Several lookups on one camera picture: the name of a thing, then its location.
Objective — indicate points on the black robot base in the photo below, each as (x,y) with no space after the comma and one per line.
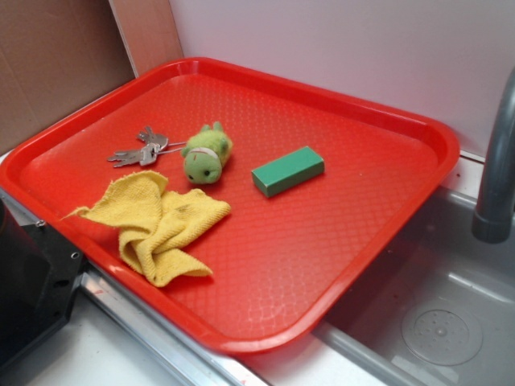
(40,273)

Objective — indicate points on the green rectangular block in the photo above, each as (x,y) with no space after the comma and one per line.
(289,171)

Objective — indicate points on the green plush frog toy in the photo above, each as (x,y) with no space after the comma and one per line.
(206,154)

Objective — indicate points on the red plastic tray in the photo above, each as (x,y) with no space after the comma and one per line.
(280,263)

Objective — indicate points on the yellow cloth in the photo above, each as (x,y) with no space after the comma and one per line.
(155,225)

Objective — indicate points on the silver keys bunch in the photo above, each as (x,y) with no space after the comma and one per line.
(154,144)

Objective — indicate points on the grey toy sink basin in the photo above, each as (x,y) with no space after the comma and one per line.
(436,307)

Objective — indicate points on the grey faucet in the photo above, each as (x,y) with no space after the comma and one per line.
(493,216)

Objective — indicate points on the brown cardboard panel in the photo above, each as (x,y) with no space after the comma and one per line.
(58,56)

